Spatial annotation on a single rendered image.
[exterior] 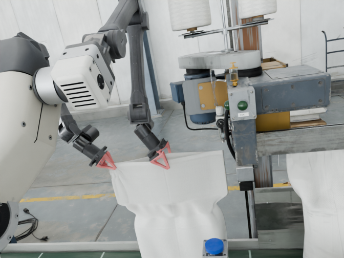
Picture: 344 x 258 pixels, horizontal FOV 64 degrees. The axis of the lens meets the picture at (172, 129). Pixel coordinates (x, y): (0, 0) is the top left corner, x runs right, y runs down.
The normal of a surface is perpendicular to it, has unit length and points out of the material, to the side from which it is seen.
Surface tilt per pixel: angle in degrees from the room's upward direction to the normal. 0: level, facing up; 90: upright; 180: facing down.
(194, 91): 90
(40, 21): 90
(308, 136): 90
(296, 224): 90
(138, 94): 69
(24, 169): 115
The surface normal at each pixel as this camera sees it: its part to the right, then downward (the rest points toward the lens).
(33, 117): 0.97, -0.11
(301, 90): -0.16, 0.33
